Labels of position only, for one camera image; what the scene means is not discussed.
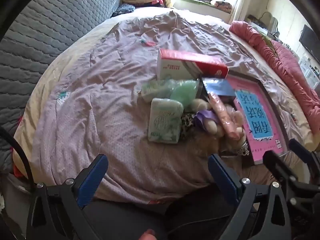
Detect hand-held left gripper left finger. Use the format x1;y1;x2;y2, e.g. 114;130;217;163
26;154;109;240

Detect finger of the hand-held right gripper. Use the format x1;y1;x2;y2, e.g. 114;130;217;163
290;139;320;170
264;150;320;200

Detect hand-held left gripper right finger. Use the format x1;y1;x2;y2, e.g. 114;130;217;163
207;154;293;240

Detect green tissue pack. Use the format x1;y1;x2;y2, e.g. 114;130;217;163
147;97;184;144

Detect person's left hand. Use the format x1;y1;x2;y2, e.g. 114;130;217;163
140;229;156;240

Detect pink printed panel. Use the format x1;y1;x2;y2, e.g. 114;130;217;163
226;71;292;167

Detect silver tiara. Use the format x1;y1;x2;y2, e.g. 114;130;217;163
236;141;250;157

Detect beige plush toy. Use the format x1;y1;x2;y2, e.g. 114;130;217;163
191;99;247;143

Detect pink wrapped packet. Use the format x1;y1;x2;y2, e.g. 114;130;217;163
209;92;242;140

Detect purple cloth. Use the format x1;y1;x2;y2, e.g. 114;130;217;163
194;110;220;130

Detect leopard print cloth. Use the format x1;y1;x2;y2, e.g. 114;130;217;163
180;112;198;140

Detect person's dark pants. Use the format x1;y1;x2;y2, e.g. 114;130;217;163
82;197;240;240

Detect pink patterned quilt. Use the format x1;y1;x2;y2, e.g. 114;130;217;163
14;6;315;205

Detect white cabinet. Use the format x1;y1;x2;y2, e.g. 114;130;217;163
299;55;320;88

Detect pink ruffled comforter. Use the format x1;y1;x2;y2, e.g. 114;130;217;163
229;20;320;128

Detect black storage box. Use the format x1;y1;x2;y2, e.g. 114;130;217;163
196;76;237;103

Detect mint green plastic packet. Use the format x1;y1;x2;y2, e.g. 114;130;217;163
170;79;200;113

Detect black television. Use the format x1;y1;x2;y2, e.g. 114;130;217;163
299;24;320;55

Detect pale green wrapped packet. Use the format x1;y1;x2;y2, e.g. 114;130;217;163
141;80;173;103

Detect red white tissue pack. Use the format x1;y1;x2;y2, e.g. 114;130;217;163
157;49;229;80

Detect cream curtain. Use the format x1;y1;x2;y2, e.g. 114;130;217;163
231;0;253;24

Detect grey quilted headboard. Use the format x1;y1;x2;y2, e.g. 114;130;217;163
0;0;123;175

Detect clothes on window sill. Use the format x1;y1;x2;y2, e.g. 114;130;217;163
185;0;234;12

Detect dark blue patterned cloth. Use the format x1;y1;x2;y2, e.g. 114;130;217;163
112;4;135;18

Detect black cable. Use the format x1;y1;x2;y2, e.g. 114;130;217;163
0;126;35;188

